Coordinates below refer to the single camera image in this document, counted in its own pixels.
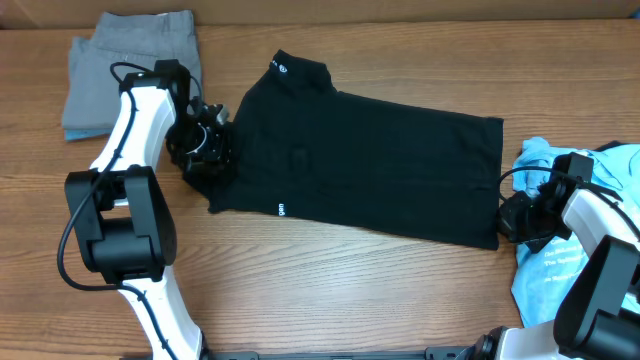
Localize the black t-shirt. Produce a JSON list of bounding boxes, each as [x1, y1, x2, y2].
[[190, 51, 503, 250]]

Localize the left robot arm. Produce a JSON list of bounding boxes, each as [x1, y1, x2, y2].
[[57, 59, 231, 359]]

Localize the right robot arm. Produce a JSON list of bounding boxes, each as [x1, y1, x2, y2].
[[457, 152, 639, 360]]

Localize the light blue t-shirt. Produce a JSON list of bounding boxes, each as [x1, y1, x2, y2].
[[511, 137, 639, 327]]

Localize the folded light blue garment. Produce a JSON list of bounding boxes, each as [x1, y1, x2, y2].
[[64, 128, 112, 142]]

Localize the folded grey shorts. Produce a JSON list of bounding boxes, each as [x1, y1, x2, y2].
[[62, 10, 202, 131]]

